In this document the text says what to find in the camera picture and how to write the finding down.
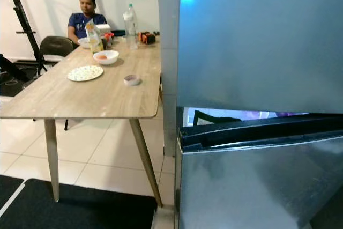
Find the steel fridge freezer door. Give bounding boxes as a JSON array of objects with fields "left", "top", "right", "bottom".
[{"left": 176, "top": 0, "right": 343, "bottom": 116}]

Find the person in black trousers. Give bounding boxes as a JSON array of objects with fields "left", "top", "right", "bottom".
[{"left": 0, "top": 54, "right": 33, "bottom": 82}]

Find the dark chair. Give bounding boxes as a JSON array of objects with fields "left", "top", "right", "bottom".
[{"left": 39, "top": 36, "right": 75, "bottom": 66}]

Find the light wooden table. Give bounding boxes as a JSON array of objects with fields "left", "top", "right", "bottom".
[{"left": 0, "top": 36, "right": 163, "bottom": 208}]

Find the patterned round plate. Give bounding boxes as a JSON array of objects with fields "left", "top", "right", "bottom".
[{"left": 68, "top": 65, "right": 104, "bottom": 83}]

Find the black floor mat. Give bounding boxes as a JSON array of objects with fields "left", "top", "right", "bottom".
[
  {"left": 0, "top": 178, "right": 158, "bottom": 229},
  {"left": 0, "top": 175, "right": 25, "bottom": 215}
]

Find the white floor tape strip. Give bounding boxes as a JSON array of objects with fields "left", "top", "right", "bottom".
[{"left": 0, "top": 180, "right": 28, "bottom": 218}]

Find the yellow juice carton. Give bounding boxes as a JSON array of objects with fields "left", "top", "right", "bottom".
[{"left": 85, "top": 21, "right": 105, "bottom": 54}]

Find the man in blue shirt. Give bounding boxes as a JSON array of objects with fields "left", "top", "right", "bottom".
[{"left": 68, "top": 0, "right": 109, "bottom": 45}]

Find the dark jar red lid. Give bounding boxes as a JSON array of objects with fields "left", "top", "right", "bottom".
[{"left": 103, "top": 32, "right": 115, "bottom": 48}]

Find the small white box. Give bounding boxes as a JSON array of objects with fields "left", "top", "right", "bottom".
[{"left": 95, "top": 24, "right": 111, "bottom": 35}]

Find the large clear water bottle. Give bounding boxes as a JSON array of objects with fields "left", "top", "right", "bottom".
[{"left": 123, "top": 3, "right": 139, "bottom": 50}]

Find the orange and black device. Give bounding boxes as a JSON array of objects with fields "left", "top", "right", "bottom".
[{"left": 138, "top": 32, "right": 156, "bottom": 46}]

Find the black metal frame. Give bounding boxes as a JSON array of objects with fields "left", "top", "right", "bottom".
[{"left": 2, "top": 0, "right": 92, "bottom": 77}]

